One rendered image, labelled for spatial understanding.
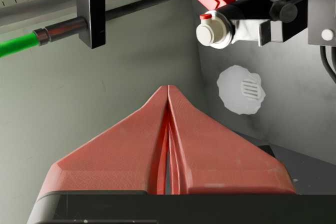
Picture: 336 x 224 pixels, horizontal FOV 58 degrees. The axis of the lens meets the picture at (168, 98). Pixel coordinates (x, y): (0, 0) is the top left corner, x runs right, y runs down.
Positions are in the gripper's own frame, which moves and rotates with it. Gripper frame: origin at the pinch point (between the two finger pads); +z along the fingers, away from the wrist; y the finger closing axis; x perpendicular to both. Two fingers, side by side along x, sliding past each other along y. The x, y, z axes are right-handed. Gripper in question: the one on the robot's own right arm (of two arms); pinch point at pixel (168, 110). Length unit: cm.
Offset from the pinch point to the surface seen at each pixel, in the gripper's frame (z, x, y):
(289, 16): 12.0, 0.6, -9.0
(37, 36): 20.2, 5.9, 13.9
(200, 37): 10.3, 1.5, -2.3
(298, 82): 31.6, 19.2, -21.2
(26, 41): 19.3, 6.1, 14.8
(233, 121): 39, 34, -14
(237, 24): 10.0, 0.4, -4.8
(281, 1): 13.5, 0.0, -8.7
